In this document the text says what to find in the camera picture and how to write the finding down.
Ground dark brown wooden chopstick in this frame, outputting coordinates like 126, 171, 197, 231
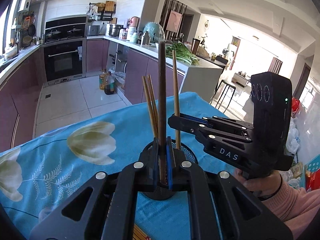
158, 41, 166, 184

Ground pink sleeve right forearm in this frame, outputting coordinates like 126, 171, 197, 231
262, 181, 319, 239

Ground light green kitchen appliance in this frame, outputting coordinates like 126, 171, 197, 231
143, 22, 165, 43

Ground purple kitchen cabinets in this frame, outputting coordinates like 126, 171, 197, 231
0, 38, 187, 153

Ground right hand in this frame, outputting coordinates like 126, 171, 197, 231
234, 168, 283, 199

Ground black mesh utensil holder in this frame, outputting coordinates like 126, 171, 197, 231
143, 137, 199, 201

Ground black bar stool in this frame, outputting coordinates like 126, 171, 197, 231
210, 80, 236, 113

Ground bamboo chopstick in holder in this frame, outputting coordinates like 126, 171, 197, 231
142, 76, 158, 138
147, 74, 158, 132

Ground green leafy vegetables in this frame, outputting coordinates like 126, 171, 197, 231
165, 42, 199, 65

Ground blue floral tablecloth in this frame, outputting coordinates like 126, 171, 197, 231
1, 92, 234, 239

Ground cooking oil bottle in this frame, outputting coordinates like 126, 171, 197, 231
104, 71, 114, 95

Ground steel cooking pot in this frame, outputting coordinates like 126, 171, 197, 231
106, 24, 123, 37

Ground black built-in oven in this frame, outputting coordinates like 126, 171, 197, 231
43, 38, 86, 82

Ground black range hood stove unit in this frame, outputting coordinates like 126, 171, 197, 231
44, 15, 87, 43

